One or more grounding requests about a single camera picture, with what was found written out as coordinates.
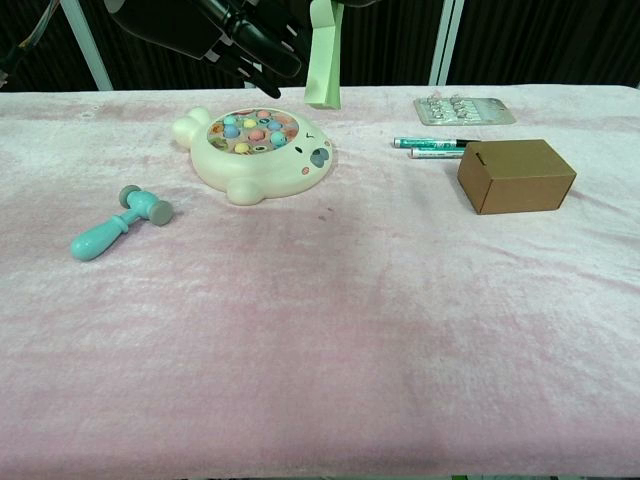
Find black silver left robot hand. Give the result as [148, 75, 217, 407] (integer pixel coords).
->
[110, 0, 304, 100]

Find pale green rectangular block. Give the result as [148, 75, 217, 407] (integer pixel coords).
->
[303, 22, 345, 110]

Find cream whack-a-mole toy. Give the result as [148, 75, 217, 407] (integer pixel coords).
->
[171, 106, 335, 206]

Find clear blister pack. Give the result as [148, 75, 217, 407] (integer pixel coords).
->
[412, 92, 517, 127]

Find red capped teal marker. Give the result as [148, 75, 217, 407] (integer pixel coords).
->
[409, 146, 466, 160]

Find black curtain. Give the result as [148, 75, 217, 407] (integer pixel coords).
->
[0, 0, 640, 93]

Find brown cardboard box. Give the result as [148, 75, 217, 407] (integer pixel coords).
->
[456, 138, 578, 216]

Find teal toy hammer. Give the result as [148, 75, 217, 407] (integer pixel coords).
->
[69, 184, 175, 263]

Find pink plush table cloth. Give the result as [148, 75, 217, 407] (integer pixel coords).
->
[0, 83, 640, 477]

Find white double frame post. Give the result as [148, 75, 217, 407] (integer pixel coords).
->
[428, 0, 465, 86]

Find slanted white frame post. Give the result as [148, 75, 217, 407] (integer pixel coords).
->
[63, 0, 114, 92]

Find coloured left wrist wires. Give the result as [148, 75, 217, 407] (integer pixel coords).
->
[0, 0, 54, 84]

